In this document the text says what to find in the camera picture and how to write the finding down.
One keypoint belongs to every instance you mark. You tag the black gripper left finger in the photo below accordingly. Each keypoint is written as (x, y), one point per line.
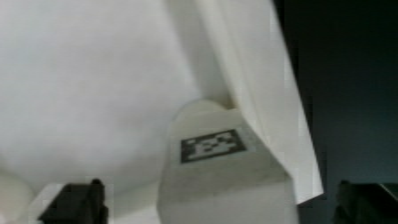
(76, 207)

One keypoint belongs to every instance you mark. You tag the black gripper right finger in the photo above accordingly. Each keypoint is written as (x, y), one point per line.
(366, 203)

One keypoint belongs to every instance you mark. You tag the white table leg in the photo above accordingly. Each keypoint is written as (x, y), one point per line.
(225, 185)

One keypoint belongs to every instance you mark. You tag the white square tabletop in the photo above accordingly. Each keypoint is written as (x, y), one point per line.
(108, 62)

